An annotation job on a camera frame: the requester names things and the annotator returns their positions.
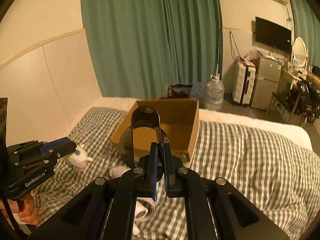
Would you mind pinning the black wall television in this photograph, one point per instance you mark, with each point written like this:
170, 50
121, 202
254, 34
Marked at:
273, 35

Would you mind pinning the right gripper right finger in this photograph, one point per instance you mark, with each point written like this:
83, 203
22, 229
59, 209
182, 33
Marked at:
171, 164

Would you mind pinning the white bed sheet mattress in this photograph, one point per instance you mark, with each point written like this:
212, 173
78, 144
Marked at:
295, 133

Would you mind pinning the brown cardboard box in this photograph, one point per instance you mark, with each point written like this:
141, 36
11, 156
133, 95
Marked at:
179, 119

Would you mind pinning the person's left hand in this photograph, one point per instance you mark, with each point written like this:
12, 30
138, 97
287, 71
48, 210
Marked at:
26, 211

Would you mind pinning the silver mini fridge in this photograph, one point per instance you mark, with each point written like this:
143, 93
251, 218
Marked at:
266, 82

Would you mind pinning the white oval vanity mirror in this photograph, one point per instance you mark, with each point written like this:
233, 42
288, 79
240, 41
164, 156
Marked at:
300, 52

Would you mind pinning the pack of plastic bottles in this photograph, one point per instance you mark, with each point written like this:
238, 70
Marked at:
199, 92

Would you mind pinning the black handheld mirror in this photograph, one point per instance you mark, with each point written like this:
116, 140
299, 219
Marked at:
145, 129

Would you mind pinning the black jacket on chair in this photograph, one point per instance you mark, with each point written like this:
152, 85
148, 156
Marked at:
308, 103

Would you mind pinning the large clear water jug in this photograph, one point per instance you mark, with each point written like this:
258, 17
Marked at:
214, 93

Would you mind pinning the grey checked duvet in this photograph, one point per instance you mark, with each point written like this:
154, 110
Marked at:
278, 176

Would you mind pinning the white dressing table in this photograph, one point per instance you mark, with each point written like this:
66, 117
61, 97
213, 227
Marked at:
288, 80

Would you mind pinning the green curtain by wardrobe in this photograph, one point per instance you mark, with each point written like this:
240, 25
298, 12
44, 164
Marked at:
307, 27

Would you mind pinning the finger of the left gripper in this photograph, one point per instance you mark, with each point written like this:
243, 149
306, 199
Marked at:
27, 158
38, 146

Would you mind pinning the white unicorn toy figure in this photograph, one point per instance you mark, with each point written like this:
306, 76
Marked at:
79, 159

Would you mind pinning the wooden chair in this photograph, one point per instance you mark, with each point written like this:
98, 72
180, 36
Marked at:
281, 99

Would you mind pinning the white hard suitcase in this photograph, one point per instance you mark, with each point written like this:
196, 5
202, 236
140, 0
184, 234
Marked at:
244, 78

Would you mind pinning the large green curtain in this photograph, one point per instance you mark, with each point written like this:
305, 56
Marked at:
140, 47

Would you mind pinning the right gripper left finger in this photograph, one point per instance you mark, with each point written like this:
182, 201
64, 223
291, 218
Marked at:
149, 164

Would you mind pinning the black bag on floor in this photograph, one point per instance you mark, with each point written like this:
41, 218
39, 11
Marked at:
178, 91

